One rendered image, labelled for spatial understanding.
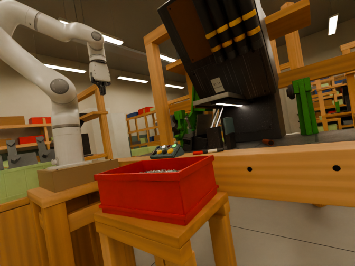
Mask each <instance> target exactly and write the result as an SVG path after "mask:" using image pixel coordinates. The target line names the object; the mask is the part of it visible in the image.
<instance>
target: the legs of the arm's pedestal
mask: <svg viewBox="0 0 355 266"><path fill-rule="evenodd" d="M100 204H101V201H100V195H99V190H97V191H94V192H91V193H88V194H85V195H82V196H79V197H76V198H73V199H70V200H68V201H65V202H62V203H59V204H56V205H53V206H50V207H47V208H41V207H40V206H38V205H37V204H35V203H34V202H33V201H31V200H30V205H31V212H32V219H33V225H34V232H35V238H36V245H37V249H38V256H39V262H40V266H75V261H74V255H73V248H72V242H71V235H70V232H72V231H74V230H77V229H79V228H81V227H83V226H85V225H87V224H88V225H89V231H90V238H91V245H92V251H93V255H94V262H95V266H104V260H103V256H102V249H101V243H100V236H99V233H98V232H96V226H95V219H94V213H95V212H97V211H100V210H102V208H99V205H100ZM124 250H125V257H126V263H127V266H133V264H132V257H131V253H130V247H129V245H128V244H125V243H124Z"/></svg>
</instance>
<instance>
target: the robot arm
mask: <svg viewBox="0 0 355 266"><path fill-rule="evenodd" d="M18 25H24V26H26V27H29V28H31V29H33V30H36V31H38V32H40V33H43V34H45V35H47V36H50V37H52V38H54V39H57V40H59V41H62V42H69V41H70V40H71V39H72V38H74V39H80V40H83V41H86V42H87V47H88V54H89V61H90V63H89V77H90V81H91V83H93V84H96V85H97V86H98V88H99V92H100V95H101V96H102V95H103V96H104V95H106V86H109V85H111V83H110V74H109V70H108V66H107V65H106V56H105V50H104V37H103V35H102V34H101V33H100V32H99V31H97V30H95V29H94V28H92V27H90V26H87V25H85V24H82V23H78V22H72V23H68V24H65V23H62V22H60V21H58V20H56V19H54V18H52V17H50V16H48V15H46V14H44V13H41V12H39V11H37V10H35V9H33V8H31V7H29V6H27V5H25V4H22V3H20V2H18V1H15V0H1V1H0V59H2V60H3V61H4V62H5V63H7V64H8V65H9V66H10V67H12V68H13V69H14V70H16V71H17V72H18V73H20V74H21V75H22V76H24V77H26V78H27V79H28V80H30V81H31V82H33V83H34V84H35V85H37V86H38V87H39V88H40V89H41V90H42V91H44V92H45V93H46V94H47V95H48V96H49V97H50V99H51V103H52V114H51V124H52V133H53V142H54V152H55V159H54V160H53V159H52V160H51V164H52V165H56V166H51V167H48V168H47V169H48V170H52V169H60V168H67V167H73V166H79V165H84V164H89V163H92V160H87V161H85V159H84V154H83V145H82V137H81V128H80V119H79V108H78V98H77V93H76V89H75V86H74V84H73V83H72V82H71V81H70V80H69V79H68V78H67V77H65V76H63V75H62V74H61V73H59V72H57V71H55V70H53V69H52V68H50V67H48V66H46V65H44V64H43V63H41V62H40V61H39V60H37V59H36V58H35V57H33V56H32V55H31V54H29V52H27V51H26V50H25V49H23V48H22V47H21V46H20V45H19V44H18V43H17V42H16V41H15V40H14V39H12V35H13V33H14V30H15V28H16V27H17V26H18Z"/></svg>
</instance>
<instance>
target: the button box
mask: <svg viewBox="0 0 355 266"><path fill-rule="evenodd" d="M164 146H165V147H164V148H162V146H160V148H158V149H157V147H158V146H157V147H156V148H155V150H156V151H158V150H161V151H163V150H164V149H166V150H167V151H168V150H169V149H170V148H172V149H173V152H172V153H170V154H168V153H167V152H166V153H165V154H163V153H162V152H161V153H160V154H157V152H156V154H154V155H152V154H151V156H150V159H163V158H175V157H179V156H182V155H184V150H183V149H182V147H181V146H180V144H176V146H175V147H172V146H173V145H171V146H170V147H169V148H167V146H168V145H164Z"/></svg>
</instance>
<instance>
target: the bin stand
mask: <svg viewBox="0 0 355 266"><path fill-rule="evenodd" d="M229 212H230V205H229V200H228V193H227V192H217V193H216V195H215V196H214V197H213V198H212V199H211V200H210V201H209V202H208V203H207V204H206V206H205V207H204V208H203V209H202V210H201V211H200V212H199V213H198V214H197V215H196V216H195V217H194V218H193V219H192V220H191V221H190V223H189V224H188V225H186V226H184V225H177V224H171V223H164V222H158V221H152V220H145V219H141V218H135V217H128V216H122V215H115V214H109V213H103V212H102V210H100V211H97V212H95V213H94V219H95V226H96V232H98V233H99V236H100V243H101V249H102V256H103V260H104V266H127V263H126V257H125V250H124V243H125V244H128V245H130V246H133V247H135V248H137V249H140V250H142V251H145V252H147V253H149V254H152V255H154V258H155V265H156V266H197V263H196V259H195V252H194V251H193V250H192V248H191V241H190V238H191V237H192V236H193V235H194V234H195V233H196V232H197V231H198V230H199V228H200V227H201V226H202V225H203V224H204V223H205V222H206V221H207V220H208V221H209V228H210V234H211V241H212V247H213V254H214V260H215V264H216V266H237V262H236V255H235V249H234V245H233V238H232V232H231V226H230V219H229Z"/></svg>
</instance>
